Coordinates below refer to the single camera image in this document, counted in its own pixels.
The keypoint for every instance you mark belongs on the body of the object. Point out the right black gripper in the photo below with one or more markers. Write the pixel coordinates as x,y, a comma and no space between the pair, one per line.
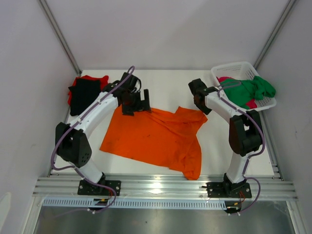
201,102

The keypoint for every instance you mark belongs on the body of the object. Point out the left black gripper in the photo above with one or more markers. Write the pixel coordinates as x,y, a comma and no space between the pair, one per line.
129,111

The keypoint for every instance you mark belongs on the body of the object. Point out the orange t shirt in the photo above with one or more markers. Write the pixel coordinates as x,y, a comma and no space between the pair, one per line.
159,137

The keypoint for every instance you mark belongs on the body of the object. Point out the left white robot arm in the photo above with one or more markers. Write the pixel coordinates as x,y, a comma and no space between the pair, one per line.
72,139

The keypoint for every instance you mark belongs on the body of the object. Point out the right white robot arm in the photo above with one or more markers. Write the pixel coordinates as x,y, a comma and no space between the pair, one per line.
246,137

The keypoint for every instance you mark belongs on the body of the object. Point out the green t shirt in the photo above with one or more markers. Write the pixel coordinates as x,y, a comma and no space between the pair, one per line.
263,88

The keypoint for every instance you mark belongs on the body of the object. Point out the white plastic basket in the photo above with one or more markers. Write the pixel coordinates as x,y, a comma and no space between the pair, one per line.
241,71

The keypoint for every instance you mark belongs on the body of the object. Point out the red folded t shirt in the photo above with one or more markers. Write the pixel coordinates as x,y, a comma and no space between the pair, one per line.
103,80

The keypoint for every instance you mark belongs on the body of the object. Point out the pink t shirt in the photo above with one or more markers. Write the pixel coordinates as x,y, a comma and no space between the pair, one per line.
242,94

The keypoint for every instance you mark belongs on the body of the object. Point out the black folded t shirt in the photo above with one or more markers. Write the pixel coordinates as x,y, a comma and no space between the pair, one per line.
83,94

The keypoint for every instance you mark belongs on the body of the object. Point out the white slotted cable duct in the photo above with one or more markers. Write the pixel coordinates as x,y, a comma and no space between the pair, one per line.
135,203

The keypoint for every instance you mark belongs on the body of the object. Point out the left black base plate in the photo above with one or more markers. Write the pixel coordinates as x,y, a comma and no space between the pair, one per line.
103,187

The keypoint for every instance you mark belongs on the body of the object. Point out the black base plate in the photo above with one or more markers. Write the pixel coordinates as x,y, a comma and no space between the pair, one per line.
103,187
228,190

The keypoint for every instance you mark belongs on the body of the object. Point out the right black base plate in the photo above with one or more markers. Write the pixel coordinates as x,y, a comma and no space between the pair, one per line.
228,190

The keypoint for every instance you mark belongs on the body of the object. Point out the aluminium mounting rail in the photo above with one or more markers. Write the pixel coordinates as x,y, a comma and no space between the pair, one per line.
163,187

